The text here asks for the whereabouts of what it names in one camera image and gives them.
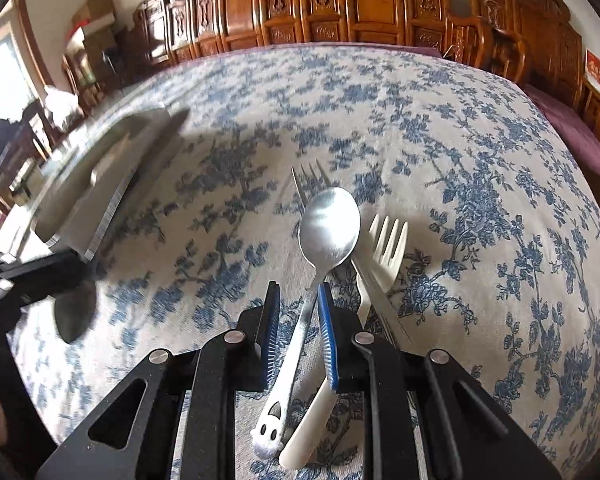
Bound stainless steel spoon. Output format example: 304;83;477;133
251;186;361;460

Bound grey rectangular tray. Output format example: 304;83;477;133
29;106;192;261

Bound cream plastic fork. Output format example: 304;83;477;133
278;212;411;470

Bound stainless steel fork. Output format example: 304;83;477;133
290;161;408;339

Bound blue floral tablecloth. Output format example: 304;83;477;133
8;44;600;479

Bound stacked cardboard boxes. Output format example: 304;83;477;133
64;0;118;92

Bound long carved wooden bench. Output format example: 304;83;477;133
133;0;451;68

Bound purple bench cushion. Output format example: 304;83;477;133
221;41;442;58

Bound purple armchair cushion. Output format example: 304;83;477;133
524;84;600;177

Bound carved wooden armchair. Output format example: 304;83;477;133
445;0;600;142

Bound red gift box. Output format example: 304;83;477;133
584;49;600;92

